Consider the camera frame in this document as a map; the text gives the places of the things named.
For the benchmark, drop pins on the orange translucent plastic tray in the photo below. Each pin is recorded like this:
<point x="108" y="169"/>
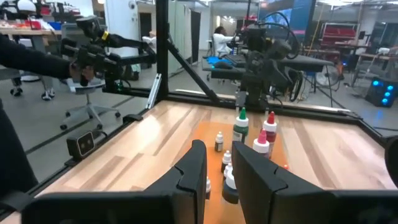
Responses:
<point x="205" y="132"/>

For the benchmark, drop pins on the gray office chair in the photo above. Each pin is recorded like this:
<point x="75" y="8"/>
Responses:
<point x="84" y="88"/>

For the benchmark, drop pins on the black table-level camera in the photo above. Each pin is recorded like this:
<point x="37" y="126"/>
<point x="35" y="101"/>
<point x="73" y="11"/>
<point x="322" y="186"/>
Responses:
<point x="82" y="144"/>

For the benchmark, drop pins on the pink-capped food coloring bottle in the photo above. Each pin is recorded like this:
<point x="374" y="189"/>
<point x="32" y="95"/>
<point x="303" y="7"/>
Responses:
<point x="261" y="144"/>

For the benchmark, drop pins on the black background table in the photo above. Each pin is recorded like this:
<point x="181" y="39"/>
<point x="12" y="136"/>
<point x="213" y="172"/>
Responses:
<point x="304" y="63"/>

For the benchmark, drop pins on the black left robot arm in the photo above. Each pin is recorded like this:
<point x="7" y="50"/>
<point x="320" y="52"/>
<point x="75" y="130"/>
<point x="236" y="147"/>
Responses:
<point x="258" y="90"/>

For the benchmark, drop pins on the black edge clamp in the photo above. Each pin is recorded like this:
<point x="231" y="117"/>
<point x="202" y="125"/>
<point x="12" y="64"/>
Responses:
<point x="132" y="118"/>

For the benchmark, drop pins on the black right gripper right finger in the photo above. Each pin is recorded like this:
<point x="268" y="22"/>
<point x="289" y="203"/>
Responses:
<point x="258" y="180"/>

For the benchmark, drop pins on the red shelf cart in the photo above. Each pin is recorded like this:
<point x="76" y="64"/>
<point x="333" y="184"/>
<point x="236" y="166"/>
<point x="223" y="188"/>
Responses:
<point x="339" y="32"/>

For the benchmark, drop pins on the green-capped food coloring bottle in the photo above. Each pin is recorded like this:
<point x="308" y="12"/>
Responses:
<point x="241" y="130"/>

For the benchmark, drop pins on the black computer with blue lights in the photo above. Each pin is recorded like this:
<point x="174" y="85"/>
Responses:
<point x="382" y="93"/>

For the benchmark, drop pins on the red-capped food coloring bottle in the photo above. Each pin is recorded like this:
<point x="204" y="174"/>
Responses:
<point x="270" y="127"/>

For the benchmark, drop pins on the floor fan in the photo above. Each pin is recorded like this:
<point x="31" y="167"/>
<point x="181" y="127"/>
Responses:
<point x="326" y="77"/>

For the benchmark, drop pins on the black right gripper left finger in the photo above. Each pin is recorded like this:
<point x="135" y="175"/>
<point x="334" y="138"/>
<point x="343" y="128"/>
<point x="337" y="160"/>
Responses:
<point x="189" y="174"/>

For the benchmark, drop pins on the person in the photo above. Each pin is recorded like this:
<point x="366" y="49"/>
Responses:
<point x="46" y="95"/>
<point x="222" y="42"/>
<point x="31" y="59"/>

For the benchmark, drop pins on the silver metal bracket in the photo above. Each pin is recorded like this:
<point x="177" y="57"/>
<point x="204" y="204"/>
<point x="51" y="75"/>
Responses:
<point x="154" y="90"/>

